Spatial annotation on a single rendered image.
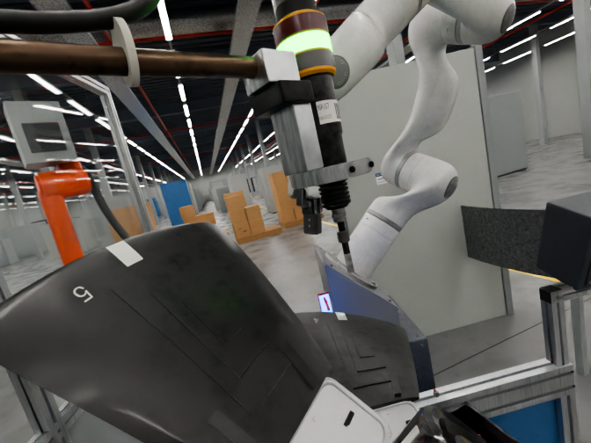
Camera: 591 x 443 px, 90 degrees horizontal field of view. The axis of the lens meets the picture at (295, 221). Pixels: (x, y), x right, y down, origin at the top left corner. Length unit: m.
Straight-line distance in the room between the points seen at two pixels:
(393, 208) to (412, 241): 1.44
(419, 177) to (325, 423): 0.74
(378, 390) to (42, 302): 0.34
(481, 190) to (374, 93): 1.06
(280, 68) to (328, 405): 0.26
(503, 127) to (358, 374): 10.22
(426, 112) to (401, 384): 0.67
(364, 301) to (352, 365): 0.45
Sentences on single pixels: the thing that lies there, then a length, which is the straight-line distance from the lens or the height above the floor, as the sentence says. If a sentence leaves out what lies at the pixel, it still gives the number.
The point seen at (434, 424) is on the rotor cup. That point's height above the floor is 1.26.
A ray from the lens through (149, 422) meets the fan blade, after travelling 0.26.
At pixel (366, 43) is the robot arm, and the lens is 0.53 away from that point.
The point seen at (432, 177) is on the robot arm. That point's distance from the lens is 0.90.
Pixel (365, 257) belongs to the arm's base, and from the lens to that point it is 0.90.
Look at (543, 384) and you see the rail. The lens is 1.01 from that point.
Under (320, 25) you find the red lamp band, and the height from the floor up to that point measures 1.56.
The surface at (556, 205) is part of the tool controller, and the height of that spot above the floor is 1.25.
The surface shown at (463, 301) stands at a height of 0.20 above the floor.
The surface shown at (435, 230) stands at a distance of 2.40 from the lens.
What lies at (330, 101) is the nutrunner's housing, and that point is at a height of 1.50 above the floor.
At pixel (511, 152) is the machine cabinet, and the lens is 10.69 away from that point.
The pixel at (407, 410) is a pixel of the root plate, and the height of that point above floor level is 1.18.
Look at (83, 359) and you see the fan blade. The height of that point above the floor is 1.36.
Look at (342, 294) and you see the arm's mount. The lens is 0.85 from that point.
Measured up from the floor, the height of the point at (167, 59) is 1.53.
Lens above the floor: 1.46
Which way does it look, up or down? 9 degrees down
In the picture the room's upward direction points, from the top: 13 degrees counter-clockwise
